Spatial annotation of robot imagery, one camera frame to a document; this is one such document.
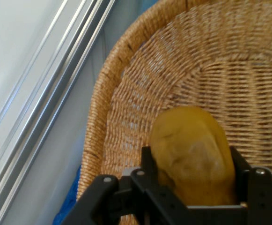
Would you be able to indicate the aluminium frame rail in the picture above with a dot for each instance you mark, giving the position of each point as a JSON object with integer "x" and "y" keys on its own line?
{"x": 44, "y": 105}

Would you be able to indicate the yellow potato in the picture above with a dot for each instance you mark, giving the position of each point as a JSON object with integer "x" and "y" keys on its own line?
{"x": 192, "y": 152}

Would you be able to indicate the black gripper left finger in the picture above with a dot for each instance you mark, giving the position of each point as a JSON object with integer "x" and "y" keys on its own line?
{"x": 126, "y": 201}

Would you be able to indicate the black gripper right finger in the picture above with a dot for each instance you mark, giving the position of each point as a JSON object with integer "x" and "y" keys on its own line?
{"x": 262, "y": 197}

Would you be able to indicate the blue cloth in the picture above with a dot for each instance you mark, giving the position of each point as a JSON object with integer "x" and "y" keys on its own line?
{"x": 68, "y": 201}

